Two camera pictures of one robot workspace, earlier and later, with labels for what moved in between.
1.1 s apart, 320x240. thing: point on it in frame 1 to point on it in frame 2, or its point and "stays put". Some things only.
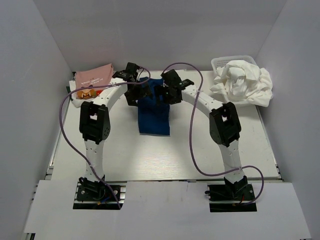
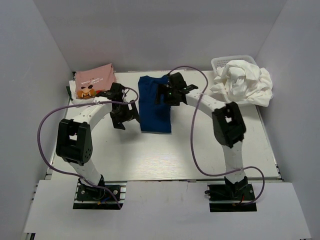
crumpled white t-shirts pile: [245, 81] stays put
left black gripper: [131, 99] to [131, 114]
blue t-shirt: [153, 116] stays put
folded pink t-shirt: [100, 76] stays put
